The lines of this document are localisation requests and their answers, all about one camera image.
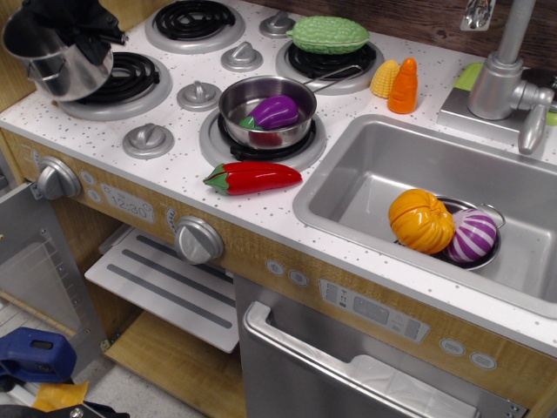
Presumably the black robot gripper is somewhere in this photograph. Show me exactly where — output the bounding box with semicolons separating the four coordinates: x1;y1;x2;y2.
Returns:
22;0;127;65

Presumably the tall steel pot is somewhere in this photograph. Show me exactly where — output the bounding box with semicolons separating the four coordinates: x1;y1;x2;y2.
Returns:
2;8;114;102

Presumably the front left black burner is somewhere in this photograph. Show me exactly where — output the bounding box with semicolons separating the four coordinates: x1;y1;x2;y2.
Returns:
58;52;172;121

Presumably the black burner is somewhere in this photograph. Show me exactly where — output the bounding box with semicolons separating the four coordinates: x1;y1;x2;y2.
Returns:
58;52;172;121
199;111;327;171
275;41;385;96
144;1;245;55

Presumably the back left black burner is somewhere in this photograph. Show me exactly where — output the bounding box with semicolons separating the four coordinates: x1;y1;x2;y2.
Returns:
144;1;245;55

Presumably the silver stovetop knob lower middle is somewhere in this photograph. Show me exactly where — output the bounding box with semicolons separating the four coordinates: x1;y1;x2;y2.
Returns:
177;80;222;112

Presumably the silver stovetop knob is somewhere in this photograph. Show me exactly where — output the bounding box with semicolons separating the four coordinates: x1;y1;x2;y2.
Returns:
123;123;174;159
259;10;295;38
177;80;222;112
220;42;264;72

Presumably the silver stovetop knob front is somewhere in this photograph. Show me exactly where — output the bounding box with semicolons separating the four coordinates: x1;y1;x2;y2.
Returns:
123;123;174;159

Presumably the silver stovetop knob upper middle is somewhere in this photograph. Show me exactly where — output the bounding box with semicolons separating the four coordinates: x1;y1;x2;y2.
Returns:
220;42;264;72

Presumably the left silver oven dial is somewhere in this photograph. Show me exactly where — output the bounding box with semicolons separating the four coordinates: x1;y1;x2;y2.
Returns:
37;156;82;200

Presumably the silver oven dial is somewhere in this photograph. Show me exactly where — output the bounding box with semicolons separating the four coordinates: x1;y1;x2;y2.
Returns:
37;156;82;200
174;216;225;265

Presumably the front right black burner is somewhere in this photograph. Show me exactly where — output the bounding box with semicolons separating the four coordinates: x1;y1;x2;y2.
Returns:
199;111;327;171

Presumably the silver stovetop knob back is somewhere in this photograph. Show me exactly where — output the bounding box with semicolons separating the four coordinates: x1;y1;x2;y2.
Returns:
259;10;295;38

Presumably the purple toy eggplant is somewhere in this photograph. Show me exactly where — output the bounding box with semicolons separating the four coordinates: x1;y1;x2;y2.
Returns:
238;95;299;131

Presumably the red toy chili pepper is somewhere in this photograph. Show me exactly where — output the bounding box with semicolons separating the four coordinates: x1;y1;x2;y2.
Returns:
203;161;302;196

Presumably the back right black burner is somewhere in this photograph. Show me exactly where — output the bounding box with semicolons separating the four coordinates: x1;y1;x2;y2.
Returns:
275;41;385;96

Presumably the green toy bitter gourd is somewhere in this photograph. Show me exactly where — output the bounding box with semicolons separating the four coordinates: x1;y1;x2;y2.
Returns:
286;16;370;55

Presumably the right silver oven dial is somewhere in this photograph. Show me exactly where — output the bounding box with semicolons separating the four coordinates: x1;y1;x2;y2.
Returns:
174;216;225;265

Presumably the white oven shelf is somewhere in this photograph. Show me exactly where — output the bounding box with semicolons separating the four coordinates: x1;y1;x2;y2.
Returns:
85;228;238;354

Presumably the open grey oven door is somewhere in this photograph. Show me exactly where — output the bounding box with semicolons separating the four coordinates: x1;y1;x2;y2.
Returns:
1;184;105;378

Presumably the yellow toy corn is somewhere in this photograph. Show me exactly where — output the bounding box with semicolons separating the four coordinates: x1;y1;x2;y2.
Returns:
370;60;400;98

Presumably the grey toy sink basin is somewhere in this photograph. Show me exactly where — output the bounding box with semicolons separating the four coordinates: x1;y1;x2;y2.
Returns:
293;115;556;319

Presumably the orange toy carrot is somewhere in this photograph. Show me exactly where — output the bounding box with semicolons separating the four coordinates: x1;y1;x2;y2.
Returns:
387;57;418;114

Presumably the blue clamp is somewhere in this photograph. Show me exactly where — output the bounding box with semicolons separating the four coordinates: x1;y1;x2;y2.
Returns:
1;327;77;383

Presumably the yellow cloth piece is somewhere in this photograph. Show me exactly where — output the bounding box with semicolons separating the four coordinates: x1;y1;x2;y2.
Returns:
32;381;89;412

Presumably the green sponge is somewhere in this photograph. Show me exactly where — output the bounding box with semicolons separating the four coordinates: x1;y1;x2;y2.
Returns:
453;63;556;126

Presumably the orange toy pumpkin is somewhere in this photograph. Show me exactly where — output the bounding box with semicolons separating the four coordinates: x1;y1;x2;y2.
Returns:
388;189;455;254

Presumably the silver dishwasher door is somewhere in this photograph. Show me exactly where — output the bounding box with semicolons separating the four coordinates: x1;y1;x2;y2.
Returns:
234;277;529;417

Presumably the small steel bowl in sink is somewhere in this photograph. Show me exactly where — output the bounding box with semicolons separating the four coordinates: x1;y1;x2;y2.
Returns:
428;197;499;265

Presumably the silver toy faucet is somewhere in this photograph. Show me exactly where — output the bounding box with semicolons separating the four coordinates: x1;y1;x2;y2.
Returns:
438;1;555;155

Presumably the purple white toy onion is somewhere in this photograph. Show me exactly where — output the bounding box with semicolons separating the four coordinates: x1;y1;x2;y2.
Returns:
443;208;498;263

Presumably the steel saucepan with handle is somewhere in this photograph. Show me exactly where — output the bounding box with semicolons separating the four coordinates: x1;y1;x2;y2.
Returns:
218;64;363;151

